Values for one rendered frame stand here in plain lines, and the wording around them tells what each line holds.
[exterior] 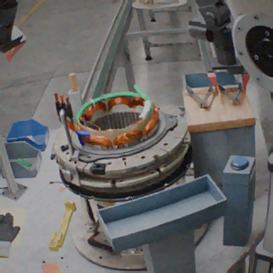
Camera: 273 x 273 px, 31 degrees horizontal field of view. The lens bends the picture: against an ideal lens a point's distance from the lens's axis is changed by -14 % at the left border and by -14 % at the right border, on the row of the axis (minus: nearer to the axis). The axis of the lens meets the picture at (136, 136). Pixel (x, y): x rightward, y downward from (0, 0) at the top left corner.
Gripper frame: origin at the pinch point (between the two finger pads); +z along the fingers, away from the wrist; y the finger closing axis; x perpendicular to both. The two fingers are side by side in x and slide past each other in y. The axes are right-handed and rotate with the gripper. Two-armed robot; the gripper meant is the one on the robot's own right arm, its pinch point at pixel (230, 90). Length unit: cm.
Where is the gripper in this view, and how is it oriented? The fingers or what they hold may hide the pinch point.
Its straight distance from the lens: 142.4
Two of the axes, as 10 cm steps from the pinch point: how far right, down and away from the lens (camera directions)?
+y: -9.9, 1.2, 0.8
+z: 1.4, 8.5, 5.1
